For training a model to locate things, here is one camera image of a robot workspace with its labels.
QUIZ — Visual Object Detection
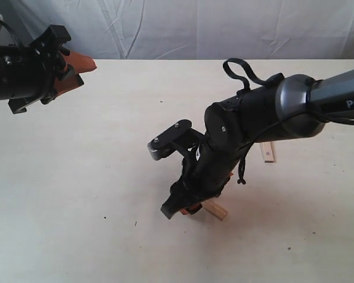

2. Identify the wooden stick with two holes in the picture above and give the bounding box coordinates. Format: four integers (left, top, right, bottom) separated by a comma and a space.
260, 142, 276, 163

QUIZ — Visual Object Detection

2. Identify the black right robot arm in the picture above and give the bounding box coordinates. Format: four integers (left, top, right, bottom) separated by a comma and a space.
148, 59, 354, 218

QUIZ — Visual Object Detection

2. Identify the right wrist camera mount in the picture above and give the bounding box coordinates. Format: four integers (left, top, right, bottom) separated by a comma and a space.
147, 119, 204, 160

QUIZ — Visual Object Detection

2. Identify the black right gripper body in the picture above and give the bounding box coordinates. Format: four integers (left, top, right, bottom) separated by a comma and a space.
161, 140, 244, 219

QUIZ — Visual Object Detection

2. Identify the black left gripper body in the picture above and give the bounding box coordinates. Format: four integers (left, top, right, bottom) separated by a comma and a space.
0, 25, 71, 114

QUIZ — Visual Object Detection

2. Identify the white wrinkled backdrop cloth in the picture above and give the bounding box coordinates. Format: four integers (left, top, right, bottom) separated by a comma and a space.
0, 0, 354, 60

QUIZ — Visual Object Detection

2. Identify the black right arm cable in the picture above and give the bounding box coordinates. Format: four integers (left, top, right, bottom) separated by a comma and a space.
223, 58, 285, 89

